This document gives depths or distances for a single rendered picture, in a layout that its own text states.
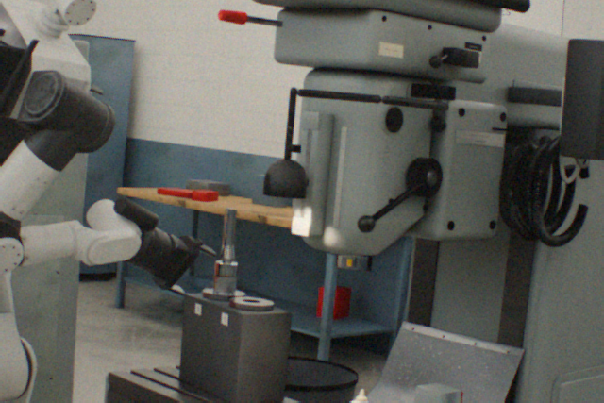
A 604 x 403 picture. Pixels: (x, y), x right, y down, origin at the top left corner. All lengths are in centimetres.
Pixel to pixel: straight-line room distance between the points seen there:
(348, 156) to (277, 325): 47
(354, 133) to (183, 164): 716
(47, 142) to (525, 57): 93
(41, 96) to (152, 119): 750
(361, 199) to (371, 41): 27
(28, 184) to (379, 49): 64
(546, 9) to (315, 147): 503
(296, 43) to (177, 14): 731
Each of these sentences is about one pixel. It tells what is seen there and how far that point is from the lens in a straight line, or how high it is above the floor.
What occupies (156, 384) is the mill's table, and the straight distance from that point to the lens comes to 240.
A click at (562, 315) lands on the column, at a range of 233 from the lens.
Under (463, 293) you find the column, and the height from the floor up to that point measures 121.
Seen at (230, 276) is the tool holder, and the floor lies 120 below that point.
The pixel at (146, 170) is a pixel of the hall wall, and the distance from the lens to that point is 947.
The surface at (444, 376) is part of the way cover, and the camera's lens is 237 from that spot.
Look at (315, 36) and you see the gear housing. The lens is 198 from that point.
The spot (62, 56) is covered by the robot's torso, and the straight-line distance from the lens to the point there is 211.
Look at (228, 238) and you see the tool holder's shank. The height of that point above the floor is 128.
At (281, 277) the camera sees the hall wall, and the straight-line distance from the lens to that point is 826.
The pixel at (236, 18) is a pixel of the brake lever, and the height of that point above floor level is 170.
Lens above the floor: 155
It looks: 3 degrees down
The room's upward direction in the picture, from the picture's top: 5 degrees clockwise
